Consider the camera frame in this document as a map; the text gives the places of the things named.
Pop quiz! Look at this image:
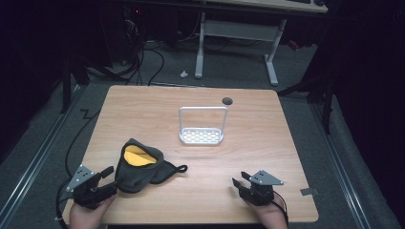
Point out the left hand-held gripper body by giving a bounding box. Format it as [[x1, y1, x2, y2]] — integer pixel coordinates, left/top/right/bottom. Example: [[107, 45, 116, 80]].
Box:
[[65, 164, 107, 210]]

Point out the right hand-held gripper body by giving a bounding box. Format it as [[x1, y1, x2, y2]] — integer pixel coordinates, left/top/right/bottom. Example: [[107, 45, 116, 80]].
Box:
[[238, 169, 285, 207]]

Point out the dark cloth with yellow lining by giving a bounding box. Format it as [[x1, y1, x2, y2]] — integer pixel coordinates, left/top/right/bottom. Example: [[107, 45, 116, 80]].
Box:
[[114, 137, 189, 194]]

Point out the white wire rack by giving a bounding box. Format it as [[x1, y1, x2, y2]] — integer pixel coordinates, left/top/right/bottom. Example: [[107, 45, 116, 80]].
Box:
[[178, 105, 229, 146]]

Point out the person's right hand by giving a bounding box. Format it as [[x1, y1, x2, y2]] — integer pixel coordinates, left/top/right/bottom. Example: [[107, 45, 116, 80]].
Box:
[[246, 194, 289, 229]]

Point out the person's left hand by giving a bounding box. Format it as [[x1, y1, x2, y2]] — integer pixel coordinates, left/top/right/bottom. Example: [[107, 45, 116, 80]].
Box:
[[69, 194, 117, 229]]

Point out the grey tape piece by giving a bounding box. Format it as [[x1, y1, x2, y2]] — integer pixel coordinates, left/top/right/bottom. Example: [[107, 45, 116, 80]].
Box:
[[300, 187, 319, 197]]

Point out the black metal stand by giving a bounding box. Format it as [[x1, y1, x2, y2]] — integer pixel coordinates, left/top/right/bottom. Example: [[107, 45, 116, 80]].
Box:
[[276, 73, 336, 135], [60, 56, 91, 115]]

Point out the white desk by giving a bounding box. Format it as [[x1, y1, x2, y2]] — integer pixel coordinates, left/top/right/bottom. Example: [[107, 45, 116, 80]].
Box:
[[194, 0, 329, 87]]

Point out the dark computer tower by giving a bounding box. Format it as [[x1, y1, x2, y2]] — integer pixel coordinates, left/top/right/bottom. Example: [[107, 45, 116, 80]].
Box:
[[122, 6, 148, 65]]

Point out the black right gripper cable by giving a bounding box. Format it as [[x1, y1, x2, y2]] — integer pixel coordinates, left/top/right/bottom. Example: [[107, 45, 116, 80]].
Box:
[[271, 190, 290, 228]]

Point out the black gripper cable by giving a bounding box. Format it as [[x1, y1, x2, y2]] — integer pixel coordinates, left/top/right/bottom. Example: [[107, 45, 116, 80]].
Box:
[[271, 190, 290, 228], [55, 108, 101, 229]]

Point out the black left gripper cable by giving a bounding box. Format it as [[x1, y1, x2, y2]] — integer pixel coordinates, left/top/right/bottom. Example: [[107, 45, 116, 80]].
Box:
[[55, 108, 101, 229]]

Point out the metal floor rail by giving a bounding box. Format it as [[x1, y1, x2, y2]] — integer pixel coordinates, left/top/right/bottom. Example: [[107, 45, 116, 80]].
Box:
[[309, 101, 372, 229], [0, 84, 85, 229]]

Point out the black floor cable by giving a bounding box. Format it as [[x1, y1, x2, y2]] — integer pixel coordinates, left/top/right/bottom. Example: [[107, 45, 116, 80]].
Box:
[[125, 41, 166, 87]]

